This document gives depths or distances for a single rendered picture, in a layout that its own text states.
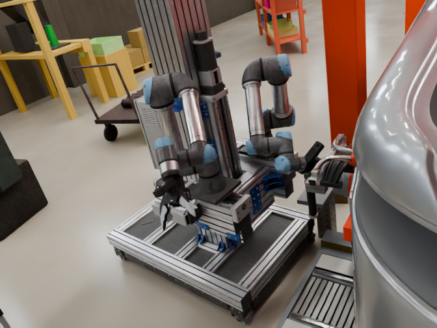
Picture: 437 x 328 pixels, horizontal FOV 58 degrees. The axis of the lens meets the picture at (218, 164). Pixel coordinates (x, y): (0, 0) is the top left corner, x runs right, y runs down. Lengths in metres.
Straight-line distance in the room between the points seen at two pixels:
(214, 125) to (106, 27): 7.47
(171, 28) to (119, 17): 7.67
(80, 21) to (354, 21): 7.56
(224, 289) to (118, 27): 7.93
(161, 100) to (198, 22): 0.50
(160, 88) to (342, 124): 1.01
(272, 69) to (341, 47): 0.36
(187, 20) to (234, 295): 1.48
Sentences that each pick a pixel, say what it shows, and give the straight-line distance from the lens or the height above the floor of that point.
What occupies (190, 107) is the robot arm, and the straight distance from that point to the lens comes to 1.74.
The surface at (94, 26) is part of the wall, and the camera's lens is 9.31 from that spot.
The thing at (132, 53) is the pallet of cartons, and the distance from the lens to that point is 8.32.
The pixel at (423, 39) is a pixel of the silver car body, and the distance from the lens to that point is 0.89.
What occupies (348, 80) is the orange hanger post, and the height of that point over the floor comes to 1.21.
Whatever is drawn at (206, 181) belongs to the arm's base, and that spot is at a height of 0.89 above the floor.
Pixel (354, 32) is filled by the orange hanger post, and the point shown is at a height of 1.45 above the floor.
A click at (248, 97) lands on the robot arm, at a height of 1.26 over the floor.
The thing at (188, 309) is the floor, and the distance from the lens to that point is 2.65.
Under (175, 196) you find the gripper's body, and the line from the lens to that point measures 1.46.
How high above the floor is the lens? 1.92
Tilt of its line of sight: 28 degrees down
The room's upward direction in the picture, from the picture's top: 13 degrees counter-clockwise
